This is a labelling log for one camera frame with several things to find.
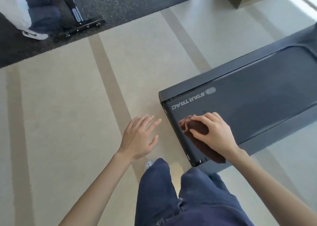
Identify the person's left hand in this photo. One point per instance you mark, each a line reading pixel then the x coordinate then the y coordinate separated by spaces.
pixel 137 141

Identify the person's right hand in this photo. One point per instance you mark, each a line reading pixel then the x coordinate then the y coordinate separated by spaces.
pixel 220 136

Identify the brown cleaning cloth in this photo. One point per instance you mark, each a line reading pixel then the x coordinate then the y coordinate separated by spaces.
pixel 195 126

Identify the grey treadmill with red label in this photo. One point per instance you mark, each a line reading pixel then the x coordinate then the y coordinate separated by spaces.
pixel 260 97

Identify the person's right forearm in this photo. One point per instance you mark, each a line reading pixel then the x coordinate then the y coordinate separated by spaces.
pixel 272 191

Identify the person's left forearm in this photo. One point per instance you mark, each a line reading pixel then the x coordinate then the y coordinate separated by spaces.
pixel 99 193

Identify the person's white shoe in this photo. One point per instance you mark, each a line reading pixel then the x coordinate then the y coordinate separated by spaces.
pixel 148 164

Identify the person's dark blue trousers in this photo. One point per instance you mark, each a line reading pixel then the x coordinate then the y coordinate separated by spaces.
pixel 193 198

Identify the black weight rack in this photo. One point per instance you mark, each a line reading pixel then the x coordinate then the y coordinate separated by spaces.
pixel 75 12

